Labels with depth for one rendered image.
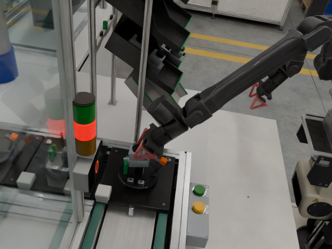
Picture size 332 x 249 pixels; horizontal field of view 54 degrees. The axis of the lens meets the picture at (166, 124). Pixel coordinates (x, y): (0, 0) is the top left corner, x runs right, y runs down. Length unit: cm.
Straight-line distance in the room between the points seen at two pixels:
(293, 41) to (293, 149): 216
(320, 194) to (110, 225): 89
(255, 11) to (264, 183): 393
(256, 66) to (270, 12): 424
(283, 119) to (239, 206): 212
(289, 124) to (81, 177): 269
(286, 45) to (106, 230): 75
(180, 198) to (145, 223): 14
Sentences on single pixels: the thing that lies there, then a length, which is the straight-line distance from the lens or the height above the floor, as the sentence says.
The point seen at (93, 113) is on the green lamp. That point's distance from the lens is 74.
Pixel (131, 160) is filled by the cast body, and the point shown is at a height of 107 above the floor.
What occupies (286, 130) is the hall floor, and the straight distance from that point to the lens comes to 321.
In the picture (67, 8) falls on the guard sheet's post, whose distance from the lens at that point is 63.
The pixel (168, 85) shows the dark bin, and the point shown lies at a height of 120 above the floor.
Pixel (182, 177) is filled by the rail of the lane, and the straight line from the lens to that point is 120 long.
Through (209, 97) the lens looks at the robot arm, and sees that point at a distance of 92.
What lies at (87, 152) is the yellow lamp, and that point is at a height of 127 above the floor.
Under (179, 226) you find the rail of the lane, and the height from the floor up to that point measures 95.
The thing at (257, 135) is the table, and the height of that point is 86.
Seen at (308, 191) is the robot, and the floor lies 80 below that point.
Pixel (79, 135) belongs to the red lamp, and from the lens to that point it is 77.
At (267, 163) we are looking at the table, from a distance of 150.
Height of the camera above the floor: 185
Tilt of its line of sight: 40 degrees down
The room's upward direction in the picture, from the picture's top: 9 degrees clockwise
